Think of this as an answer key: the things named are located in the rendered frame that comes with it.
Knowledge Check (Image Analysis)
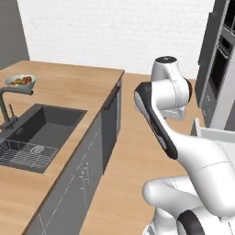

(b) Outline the dark grey tap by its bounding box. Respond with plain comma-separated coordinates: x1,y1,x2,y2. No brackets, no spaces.
0,86,35,131

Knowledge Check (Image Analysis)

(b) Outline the wire dish rack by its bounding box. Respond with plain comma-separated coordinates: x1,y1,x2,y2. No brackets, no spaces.
0,139,60,173

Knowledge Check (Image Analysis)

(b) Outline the grey cupboard door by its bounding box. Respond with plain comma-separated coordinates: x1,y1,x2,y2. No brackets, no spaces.
23,171,90,235
67,112,104,228

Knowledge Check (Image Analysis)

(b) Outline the grey tall cupboard run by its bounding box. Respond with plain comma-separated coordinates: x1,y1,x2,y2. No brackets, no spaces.
195,0,235,130

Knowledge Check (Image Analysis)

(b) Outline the orange and red fruit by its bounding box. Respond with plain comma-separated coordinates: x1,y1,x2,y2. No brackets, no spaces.
9,75,33,86

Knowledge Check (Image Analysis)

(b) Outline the black built-in microwave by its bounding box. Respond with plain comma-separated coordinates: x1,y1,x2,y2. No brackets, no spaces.
222,0,235,35

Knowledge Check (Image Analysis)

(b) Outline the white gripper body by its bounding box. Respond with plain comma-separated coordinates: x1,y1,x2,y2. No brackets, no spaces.
159,106,187,121

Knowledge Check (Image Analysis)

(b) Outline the dark grey sink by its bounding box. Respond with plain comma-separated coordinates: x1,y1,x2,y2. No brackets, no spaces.
0,103,88,175

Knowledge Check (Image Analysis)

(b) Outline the thin grey door handle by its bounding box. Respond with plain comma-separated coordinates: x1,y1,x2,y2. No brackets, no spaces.
84,162,91,185
79,171,85,191

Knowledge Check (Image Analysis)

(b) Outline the dark grey dishwasher door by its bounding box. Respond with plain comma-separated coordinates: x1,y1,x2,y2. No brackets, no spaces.
101,91,119,174

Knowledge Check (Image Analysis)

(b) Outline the pale bowl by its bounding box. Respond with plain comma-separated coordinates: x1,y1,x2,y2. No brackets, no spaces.
4,73,38,91

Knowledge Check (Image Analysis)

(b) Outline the black built-in oven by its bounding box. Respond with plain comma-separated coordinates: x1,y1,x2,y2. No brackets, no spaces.
208,34,235,102

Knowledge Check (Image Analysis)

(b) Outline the white open drawer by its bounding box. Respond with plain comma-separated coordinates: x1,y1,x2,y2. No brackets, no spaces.
190,117,235,158

